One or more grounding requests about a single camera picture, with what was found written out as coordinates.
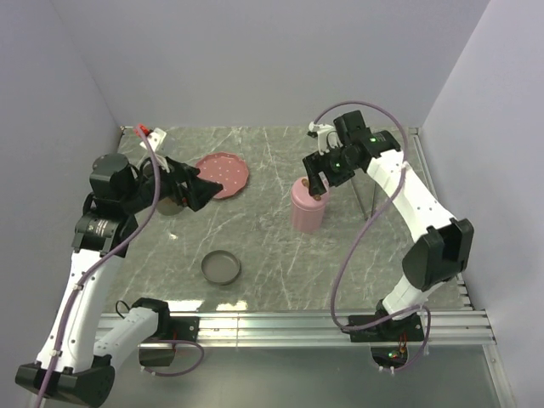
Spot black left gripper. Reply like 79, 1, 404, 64
122, 150, 223, 213

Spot silver metal tongs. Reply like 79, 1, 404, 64
350, 175, 378, 220

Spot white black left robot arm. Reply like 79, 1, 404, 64
14, 154, 223, 407

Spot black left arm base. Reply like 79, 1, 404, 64
138, 316, 200, 368

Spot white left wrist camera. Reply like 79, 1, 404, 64
133, 124, 174, 168

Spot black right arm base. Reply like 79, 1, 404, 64
347, 313, 426, 369

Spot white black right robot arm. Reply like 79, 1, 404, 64
303, 110, 474, 340

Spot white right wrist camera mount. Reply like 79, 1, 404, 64
308, 122, 343, 156

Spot grey round lid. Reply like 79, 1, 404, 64
201, 250, 241, 286

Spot pink round lid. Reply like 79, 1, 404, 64
291, 177, 330, 213

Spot pink dotted plate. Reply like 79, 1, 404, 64
195, 152, 250, 200

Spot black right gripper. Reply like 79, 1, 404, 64
302, 142, 360, 197

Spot pink cylindrical container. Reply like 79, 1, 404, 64
291, 197, 326, 233

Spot grey cylindrical container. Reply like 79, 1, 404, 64
156, 198, 184, 217

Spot aluminium rail frame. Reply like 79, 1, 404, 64
54, 127, 498, 408

